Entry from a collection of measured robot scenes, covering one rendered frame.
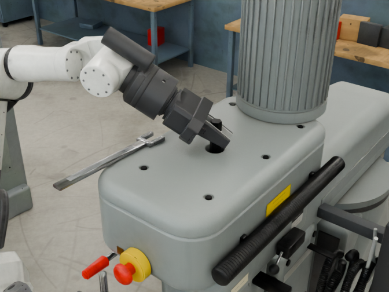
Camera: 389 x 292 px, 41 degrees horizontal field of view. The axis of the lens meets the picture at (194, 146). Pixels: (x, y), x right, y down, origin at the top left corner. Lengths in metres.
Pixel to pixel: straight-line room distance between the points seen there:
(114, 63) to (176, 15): 5.70
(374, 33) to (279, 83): 3.78
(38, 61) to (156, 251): 0.42
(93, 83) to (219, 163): 0.27
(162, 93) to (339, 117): 0.65
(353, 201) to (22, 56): 0.93
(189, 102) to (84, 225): 3.00
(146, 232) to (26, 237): 3.03
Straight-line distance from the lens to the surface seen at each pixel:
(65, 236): 3.84
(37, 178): 4.49
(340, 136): 1.38
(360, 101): 1.58
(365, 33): 4.86
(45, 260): 3.68
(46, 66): 1.03
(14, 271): 1.16
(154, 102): 0.94
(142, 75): 0.94
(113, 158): 0.97
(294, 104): 1.09
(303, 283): 1.42
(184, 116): 0.94
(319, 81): 1.11
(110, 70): 0.93
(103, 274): 1.59
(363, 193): 1.53
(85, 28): 7.30
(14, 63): 1.07
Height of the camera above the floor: 2.40
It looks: 30 degrees down
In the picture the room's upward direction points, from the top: 1 degrees clockwise
